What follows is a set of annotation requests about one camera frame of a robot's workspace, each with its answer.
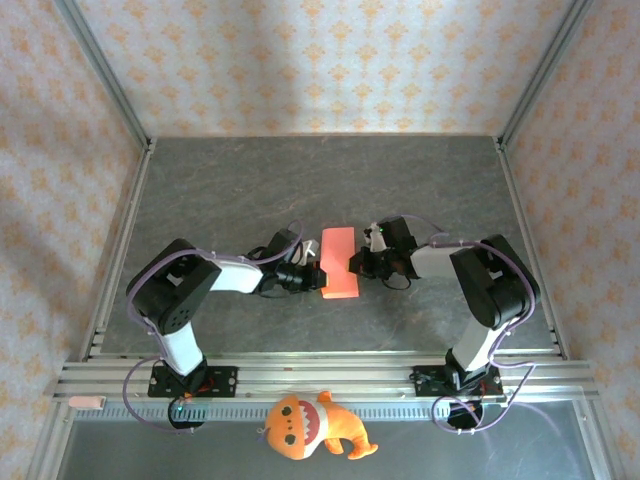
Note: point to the pink square paper sheet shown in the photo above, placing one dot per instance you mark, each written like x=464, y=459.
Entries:
x=337, y=245

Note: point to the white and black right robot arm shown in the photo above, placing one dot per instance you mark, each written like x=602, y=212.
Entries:
x=500, y=280

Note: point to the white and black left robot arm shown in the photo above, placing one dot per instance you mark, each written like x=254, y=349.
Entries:
x=235, y=277

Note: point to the orange shark plush toy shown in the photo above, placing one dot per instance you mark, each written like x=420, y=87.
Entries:
x=295, y=430

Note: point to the small pink block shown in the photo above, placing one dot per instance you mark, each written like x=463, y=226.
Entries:
x=87, y=402

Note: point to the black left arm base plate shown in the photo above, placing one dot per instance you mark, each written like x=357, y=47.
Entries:
x=225, y=382

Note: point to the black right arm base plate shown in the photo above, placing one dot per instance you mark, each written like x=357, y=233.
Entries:
x=425, y=382

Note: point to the aluminium table side rail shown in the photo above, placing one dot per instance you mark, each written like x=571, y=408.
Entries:
x=522, y=215
x=127, y=215

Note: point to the aluminium frame post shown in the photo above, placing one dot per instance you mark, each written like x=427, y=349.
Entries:
x=107, y=75
x=545, y=70

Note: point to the aluminium lower frame bar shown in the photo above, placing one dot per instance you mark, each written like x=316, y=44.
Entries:
x=47, y=450
x=602, y=450

